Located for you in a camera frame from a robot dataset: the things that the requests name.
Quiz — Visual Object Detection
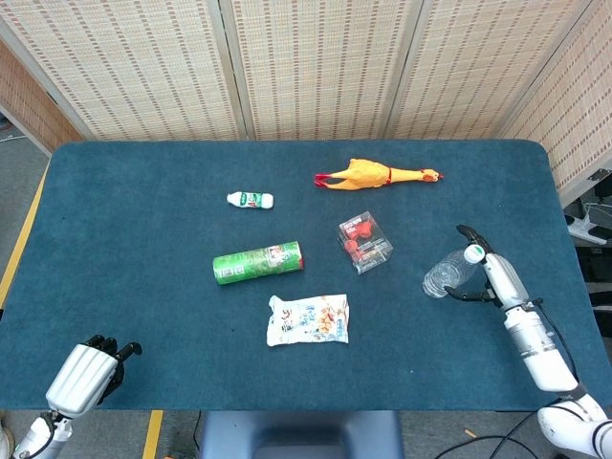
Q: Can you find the yellow rubber chicken toy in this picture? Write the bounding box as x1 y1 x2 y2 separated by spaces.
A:
313 158 445 194

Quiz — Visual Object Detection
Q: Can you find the blue felt table cover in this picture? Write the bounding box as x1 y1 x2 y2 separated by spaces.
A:
0 139 601 413

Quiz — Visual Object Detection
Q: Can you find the clear box with red parts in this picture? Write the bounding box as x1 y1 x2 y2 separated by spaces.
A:
337 209 395 275

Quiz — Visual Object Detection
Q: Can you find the green chips can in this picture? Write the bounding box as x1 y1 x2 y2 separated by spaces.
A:
211 240 306 287

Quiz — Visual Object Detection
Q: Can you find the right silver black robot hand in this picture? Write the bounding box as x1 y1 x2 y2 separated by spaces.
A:
443 224 544 312

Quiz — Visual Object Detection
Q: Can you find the black equipment case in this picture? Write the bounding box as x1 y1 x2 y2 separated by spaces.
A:
571 241 612 312

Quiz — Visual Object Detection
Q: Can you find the transparent plastic water bottle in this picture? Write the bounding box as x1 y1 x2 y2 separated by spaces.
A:
422 244 485 299

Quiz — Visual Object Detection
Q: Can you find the white power strip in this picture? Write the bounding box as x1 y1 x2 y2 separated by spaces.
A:
563 212 612 247

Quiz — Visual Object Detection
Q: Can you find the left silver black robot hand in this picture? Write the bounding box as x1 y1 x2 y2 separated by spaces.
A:
45 334 143 416

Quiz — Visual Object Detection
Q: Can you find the grey-blue robot torso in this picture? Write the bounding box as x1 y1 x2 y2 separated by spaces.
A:
198 409 405 459

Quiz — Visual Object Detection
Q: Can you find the small white milk bottle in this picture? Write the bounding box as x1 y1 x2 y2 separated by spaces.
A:
226 190 275 211

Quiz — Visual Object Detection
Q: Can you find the white snack bag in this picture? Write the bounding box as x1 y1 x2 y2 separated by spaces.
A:
266 293 351 347

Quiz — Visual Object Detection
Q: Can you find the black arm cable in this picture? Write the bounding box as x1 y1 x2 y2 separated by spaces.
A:
432 300 587 459

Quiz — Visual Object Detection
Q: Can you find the woven bamboo folding screen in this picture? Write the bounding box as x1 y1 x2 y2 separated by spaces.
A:
0 0 612 205

